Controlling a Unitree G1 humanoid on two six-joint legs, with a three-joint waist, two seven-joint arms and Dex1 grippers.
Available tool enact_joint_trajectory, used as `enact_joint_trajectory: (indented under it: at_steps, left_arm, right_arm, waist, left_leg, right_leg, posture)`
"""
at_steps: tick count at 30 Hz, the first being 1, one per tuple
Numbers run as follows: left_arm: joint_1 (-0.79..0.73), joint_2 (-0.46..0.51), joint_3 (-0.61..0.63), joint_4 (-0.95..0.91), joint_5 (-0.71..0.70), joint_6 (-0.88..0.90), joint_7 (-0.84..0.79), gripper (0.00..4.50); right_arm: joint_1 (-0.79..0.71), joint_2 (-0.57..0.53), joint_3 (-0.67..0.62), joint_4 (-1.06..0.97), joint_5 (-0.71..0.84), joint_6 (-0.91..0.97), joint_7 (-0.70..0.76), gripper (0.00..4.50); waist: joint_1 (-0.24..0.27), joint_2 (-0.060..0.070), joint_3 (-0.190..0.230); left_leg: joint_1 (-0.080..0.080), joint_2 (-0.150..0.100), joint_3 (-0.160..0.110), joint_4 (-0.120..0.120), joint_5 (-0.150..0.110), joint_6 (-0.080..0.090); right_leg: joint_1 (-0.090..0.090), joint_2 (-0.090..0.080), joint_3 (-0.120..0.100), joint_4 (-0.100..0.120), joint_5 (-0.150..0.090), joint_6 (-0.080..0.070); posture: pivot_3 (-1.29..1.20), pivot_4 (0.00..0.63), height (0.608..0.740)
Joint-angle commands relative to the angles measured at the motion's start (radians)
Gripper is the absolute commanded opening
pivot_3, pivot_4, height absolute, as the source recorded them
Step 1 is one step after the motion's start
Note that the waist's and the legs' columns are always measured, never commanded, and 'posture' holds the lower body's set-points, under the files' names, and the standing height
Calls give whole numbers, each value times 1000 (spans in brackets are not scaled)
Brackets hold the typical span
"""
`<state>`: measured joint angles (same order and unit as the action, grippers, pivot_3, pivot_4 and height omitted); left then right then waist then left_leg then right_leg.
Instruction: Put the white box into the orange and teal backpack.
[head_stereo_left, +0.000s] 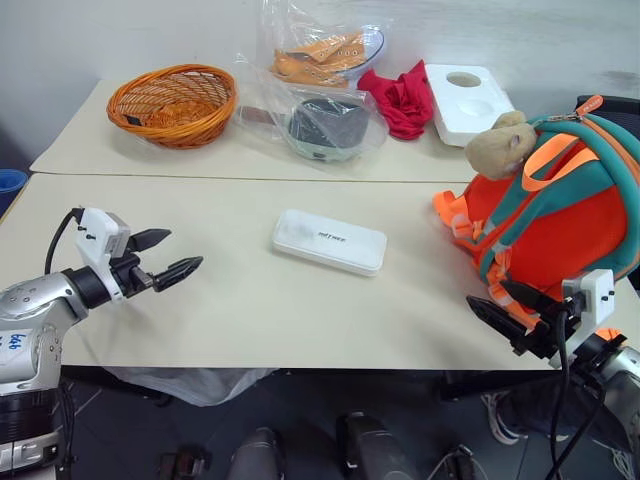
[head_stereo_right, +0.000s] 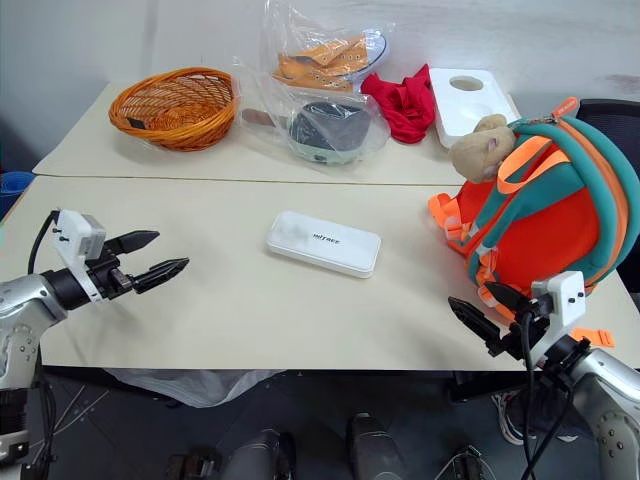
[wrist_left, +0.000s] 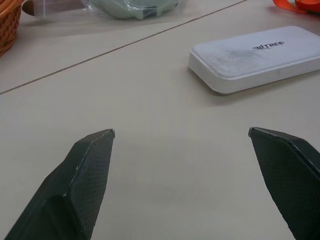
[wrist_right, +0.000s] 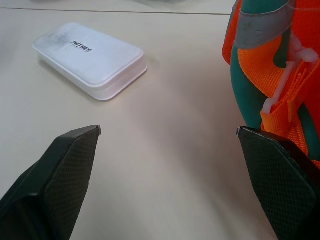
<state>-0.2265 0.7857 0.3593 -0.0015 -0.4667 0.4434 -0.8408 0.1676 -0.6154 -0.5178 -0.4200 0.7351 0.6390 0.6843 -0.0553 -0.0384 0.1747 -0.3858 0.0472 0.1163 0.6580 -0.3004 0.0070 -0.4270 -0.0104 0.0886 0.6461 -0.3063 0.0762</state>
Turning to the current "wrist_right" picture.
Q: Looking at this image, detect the orange and teal strapped bag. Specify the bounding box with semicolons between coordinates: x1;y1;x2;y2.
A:
221;0;320;169

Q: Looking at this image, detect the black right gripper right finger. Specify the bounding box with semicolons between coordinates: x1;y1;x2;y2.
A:
236;126;320;240

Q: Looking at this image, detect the white plastic box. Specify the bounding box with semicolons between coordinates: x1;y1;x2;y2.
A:
31;22;148;102

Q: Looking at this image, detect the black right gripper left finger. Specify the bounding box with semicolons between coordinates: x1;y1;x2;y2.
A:
0;124;102;240

